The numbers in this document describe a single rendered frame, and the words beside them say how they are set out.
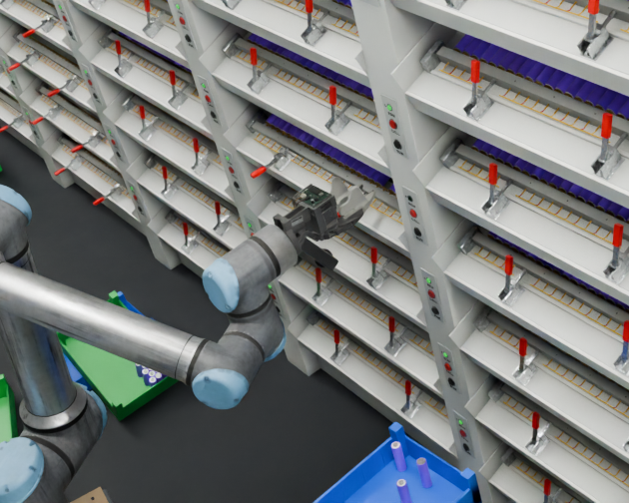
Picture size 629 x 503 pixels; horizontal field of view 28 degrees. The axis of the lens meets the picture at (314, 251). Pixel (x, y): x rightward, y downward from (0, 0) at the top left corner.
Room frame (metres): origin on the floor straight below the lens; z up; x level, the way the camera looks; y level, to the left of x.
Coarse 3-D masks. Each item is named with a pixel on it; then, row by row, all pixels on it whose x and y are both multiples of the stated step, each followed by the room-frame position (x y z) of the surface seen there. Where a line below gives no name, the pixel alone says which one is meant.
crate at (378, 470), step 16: (400, 432) 1.59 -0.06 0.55; (384, 448) 1.59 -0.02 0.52; (416, 448) 1.57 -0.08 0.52; (368, 464) 1.57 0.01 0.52; (384, 464) 1.58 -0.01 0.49; (432, 464) 1.54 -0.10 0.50; (448, 464) 1.50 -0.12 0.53; (352, 480) 1.55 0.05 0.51; (368, 480) 1.56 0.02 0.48; (384, 480) 1.55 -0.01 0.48; (416, 480) 1.53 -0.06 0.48; (432, 480) 1.52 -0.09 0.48; (448, 480) 1.51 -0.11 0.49; (464, 480) 1.44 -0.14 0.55; (320, 496) 1.51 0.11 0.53; (336, 496) 1.52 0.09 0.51; (352, 496) 1.54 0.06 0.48; (368, 496) 1.53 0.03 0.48; (384, 496) 1.52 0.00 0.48; (416, 496) 1.49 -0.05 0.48; (432, 496) 1.48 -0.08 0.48; (448, 496) 1.47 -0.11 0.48; (464, 496) 1.42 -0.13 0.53
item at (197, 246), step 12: (156, 216) 3.03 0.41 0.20; (168, 216) 3.03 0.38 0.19; (180, 216) 3.01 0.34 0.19; (156, 228) 3.02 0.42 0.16; (168, 228) 3.02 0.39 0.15; (180, 228) 2.98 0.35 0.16; (192, 228) 2.96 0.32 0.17; (168, 240) 2.98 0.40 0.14; (180, 240) 2.95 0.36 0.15; (192, 240) 2.89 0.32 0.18; (204, 240) 2.88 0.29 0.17; (216, 240) 2.84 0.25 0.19; (180, 252) 2.94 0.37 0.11; (192, 252) 2.88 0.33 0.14; (204, 252) 2.85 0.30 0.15; (216, 252) 2.82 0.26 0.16; (204, 264) 2.81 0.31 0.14
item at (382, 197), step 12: (264, 132) 2.36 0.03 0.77; (276, 132) 2.34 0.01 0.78; (264, 144) 2.35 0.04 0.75; (288, 144) 2.28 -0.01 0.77; (300, 156) 2.25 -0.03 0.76; (312, 156) 2.21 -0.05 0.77; (312, 168) 2.20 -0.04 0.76; (324, 168) 2.16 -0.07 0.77; (336, 168) 2.14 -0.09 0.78; (348, 180) 2.09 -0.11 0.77; (360, 180) 2.07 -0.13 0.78; (384, 192) 2.01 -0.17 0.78; (372, 204) 2.01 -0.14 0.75; (384, 204) 2.00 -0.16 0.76; (396, 204) 1.96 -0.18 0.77
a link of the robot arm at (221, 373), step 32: (0, 256) 1.96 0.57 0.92; (0, 288) 1.89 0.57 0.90; (32, 288) 1.87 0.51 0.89; (64, 288) 1.87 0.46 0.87; (32, 320) 1.85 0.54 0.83; (64, 320) 1.82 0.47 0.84; (96, 320) 1.80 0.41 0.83; (128, 320) 1.79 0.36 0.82; (128, 352) 1.75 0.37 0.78; (160, 352) 1.73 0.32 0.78; (192, 352) 1.71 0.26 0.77; (224, 352) 1.71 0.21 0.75; (256, 352) 1.72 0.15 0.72; (192, 384) 1.68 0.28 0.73; (224, 384) 1.65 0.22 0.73
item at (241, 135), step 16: (256, 112) 2.43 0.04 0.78; (240, 128) 2.41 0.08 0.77; (240, 144) 2.40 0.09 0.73; (256, 144) 2.37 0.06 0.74; (256, 160) 2.33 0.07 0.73; (288, 176) 2.23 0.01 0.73; (304, 176) 2.20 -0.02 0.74; (320, 176) 2.17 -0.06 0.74; (368, 208) 2.02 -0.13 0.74; (368, 224) 1.98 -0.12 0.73; (384, 224) 1.96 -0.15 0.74; (400, 224) 1.94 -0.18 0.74; (384, 240) 1.94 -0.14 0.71; (400, 240) 1.86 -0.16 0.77
